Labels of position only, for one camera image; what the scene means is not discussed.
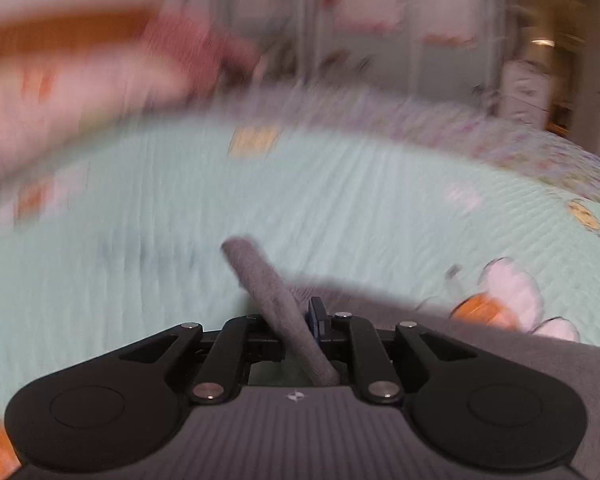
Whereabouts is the glass door wardrobe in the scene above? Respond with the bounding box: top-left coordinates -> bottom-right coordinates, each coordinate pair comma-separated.
180,0 -> 511,111

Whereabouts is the wooden headboard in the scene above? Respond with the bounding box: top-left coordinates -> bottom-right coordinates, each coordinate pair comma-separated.
0,0 -> 166,61

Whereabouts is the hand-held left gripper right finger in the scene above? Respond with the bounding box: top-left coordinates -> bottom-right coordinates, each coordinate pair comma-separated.
305,297 -> 473,406

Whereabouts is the floral pillow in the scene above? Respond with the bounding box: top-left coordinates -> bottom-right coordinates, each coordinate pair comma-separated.
0,50 -> 196,191

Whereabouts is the bee print quilted bedspread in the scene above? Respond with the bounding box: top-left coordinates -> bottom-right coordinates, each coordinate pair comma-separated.
0,105 -> 600,480

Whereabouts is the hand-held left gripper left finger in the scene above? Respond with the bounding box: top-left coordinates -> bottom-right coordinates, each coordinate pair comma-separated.
119,314 -> 286,406

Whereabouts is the pink fuzzy garment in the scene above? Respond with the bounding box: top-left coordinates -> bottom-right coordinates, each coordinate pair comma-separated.
140,10 -> 261,96

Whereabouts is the white drawer cabinet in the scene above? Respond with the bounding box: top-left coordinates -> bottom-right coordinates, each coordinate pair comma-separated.
497,57 -> 553,126

